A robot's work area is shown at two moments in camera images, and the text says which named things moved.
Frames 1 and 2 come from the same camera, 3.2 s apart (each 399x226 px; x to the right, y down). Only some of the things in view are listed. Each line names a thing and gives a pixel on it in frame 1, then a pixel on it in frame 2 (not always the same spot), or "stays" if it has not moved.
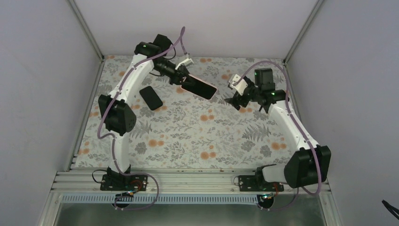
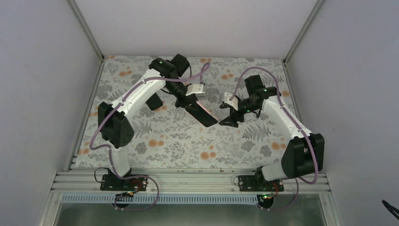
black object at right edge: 391,208 stays
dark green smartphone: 200,88 → 203,117
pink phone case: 200,87 → 208,111
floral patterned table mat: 182,119 stays
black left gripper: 178,78 → 189,100
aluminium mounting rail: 175,182 stays
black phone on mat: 151,98 stays
